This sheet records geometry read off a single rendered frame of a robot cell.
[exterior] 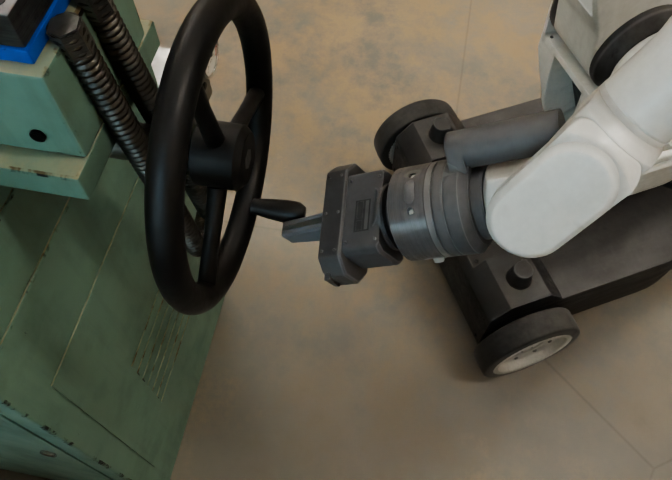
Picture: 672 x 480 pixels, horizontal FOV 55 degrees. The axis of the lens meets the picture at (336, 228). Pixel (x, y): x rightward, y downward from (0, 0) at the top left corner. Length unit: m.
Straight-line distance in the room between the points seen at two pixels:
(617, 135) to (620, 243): 0.89
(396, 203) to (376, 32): 1.34
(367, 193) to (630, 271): 0.83
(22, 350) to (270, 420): 0.70
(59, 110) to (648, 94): 0.41
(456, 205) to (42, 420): 0.50
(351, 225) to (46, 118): 0.27
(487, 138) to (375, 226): 0.13
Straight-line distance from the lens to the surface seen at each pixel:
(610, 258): 1.36
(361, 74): 1.77
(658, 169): 1.32
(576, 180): 0.50
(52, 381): 0.78
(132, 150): 0.58
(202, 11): 0.51
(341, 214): 0.62
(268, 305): 1.40
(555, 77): 1.17
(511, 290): 1.22
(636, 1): 0.96
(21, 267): 0.68
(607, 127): 0.51
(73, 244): 0.76
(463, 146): 0.55
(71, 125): 0.52
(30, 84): 0.49
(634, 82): 0.51
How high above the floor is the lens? 1.28
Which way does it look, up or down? 60 degrees down
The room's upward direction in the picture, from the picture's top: straight up
